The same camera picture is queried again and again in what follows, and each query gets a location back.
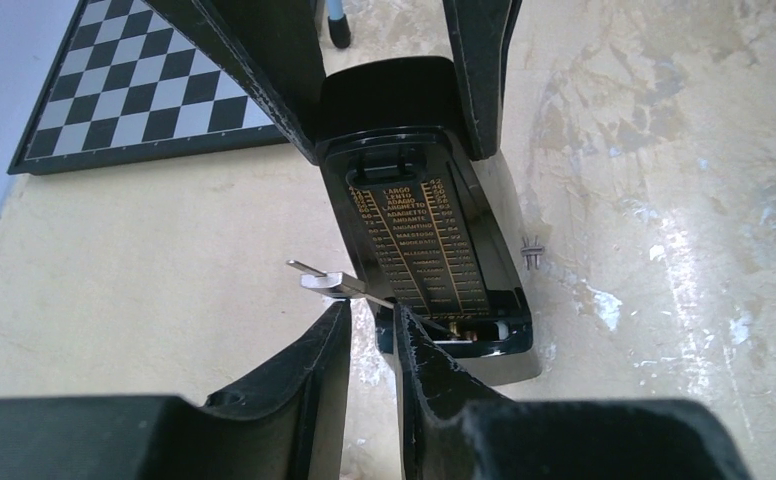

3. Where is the black metronome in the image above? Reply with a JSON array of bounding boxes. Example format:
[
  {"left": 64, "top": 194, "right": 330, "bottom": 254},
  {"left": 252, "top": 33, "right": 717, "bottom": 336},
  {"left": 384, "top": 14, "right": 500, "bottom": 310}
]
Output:
[{"left": 316, "top": 56, "right": 533, "bottom": 358}]

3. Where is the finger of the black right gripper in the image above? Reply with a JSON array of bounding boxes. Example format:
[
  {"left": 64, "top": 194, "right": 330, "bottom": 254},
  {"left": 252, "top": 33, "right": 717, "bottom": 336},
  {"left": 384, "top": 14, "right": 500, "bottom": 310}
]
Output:
[
  {"left": 148, "top": 0, "right": 326, "bottom": 164},
  {"left": 442, "top": 0, "right": 522, "bottom": 160}
]

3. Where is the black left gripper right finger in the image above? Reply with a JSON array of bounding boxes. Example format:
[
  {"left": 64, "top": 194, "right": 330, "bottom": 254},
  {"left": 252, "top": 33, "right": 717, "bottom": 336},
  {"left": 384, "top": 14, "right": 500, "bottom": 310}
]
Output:
[{"left": 393, "top": 305, "right": 750, "bottom": 479}]

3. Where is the light blue music stand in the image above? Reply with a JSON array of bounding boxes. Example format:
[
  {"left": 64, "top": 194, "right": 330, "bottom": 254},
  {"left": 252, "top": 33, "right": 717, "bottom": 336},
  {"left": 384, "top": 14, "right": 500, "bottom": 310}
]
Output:
[{"left": 325, "top": 0, "right": 352, "bottom": 49}]

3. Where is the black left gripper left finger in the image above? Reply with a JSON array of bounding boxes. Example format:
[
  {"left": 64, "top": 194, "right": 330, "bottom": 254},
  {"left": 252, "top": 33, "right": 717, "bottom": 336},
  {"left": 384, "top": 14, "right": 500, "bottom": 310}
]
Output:
[{"left": 0, "top": 301, "right": 352, "bottom": 479}]

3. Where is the black white chessboard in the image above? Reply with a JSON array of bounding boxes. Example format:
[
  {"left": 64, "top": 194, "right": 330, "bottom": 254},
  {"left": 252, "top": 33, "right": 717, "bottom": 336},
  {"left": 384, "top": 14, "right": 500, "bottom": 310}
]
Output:
[{"left": 8, "top": 1, "right": 285, "bottom": 175}]

